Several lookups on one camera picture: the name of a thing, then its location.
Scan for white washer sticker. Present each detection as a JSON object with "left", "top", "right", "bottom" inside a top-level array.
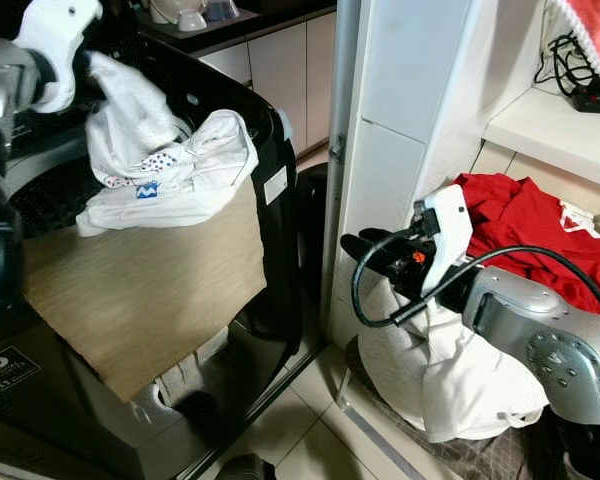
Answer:
[{"left": 262, "top": 165, "right": 290, "bottom": 207}]

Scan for white tiled column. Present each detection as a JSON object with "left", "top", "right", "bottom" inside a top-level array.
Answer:
[{"left": 328, "top": 0, "right": 558, "bottom": 349}]

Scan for white kitchen cabinet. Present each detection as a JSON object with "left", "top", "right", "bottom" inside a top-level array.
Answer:
[{"left": 140, "top": 0, "right": 338, "bottom": 161}]

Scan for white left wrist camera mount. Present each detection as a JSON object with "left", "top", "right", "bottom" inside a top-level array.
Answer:
[{"left": 13, "top": 0, "right": 103, "bottom": 113}]

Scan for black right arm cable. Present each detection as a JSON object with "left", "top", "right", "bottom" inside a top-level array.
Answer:
[{"left": 351, "top": 243, "right": 600, "bottom": 330}]

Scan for pink towel with white trim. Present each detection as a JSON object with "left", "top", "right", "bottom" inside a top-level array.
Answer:
[{"left": 543, "top": 0, "right": 600, "bottom": 79}]

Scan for black power strip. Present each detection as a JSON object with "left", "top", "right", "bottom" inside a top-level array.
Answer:
[{"left": 568, "top": 84, "right": 600, "bottom": 115}]

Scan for white cups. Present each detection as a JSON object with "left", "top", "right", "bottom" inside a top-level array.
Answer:
[{"left": 148, "top": 0, "right": 243, "bottom": 33}]

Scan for beige woven cloth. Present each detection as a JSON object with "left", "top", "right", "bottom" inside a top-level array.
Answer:
[{"left": 23, "top": 180, "right": 271, "bottom": 403}]

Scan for red garment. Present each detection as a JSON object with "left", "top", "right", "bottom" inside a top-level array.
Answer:
[{"left": 450, "top": 172, "right": 600, "bottom": 323}]

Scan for white polka dot garment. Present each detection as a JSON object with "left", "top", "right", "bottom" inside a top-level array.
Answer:
[{"left": 75, "top": 50, "right": 261, "bottom": 238}]

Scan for grey door frame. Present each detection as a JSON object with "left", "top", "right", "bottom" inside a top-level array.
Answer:
[{"left": 322, "top": 0, "right": 364, "bottom": 346}]

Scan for black power cords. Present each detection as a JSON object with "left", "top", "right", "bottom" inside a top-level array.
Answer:
[{"left": 533, "top": 30, "right": 600, "bottom": 99}]

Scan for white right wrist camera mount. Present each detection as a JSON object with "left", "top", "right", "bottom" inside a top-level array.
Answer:
[{"left": 413, "top": 184, "right": 474, "bottom": 297}]

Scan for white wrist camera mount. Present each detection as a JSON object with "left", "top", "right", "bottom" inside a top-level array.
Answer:
[
  {"left": 13, "top": 0, "right": 103, "bottom": 113},
  {"left": 413, "top": 184, "right": 474, "bottom": 297}
]

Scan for white laundry garment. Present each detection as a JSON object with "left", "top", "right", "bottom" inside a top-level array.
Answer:
[{"left": 354, "top": 268, "right": 553, "bottom": 444}]

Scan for black robot foot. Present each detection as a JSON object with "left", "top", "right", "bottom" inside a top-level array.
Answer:
[{"left": 214, "top": 453, "right": 278, "bottom": 480}]

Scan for white countertop ledge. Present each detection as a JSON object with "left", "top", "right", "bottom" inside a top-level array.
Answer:
[{"left": 483, "top": 84, "right": 600, "bottom": 193}]

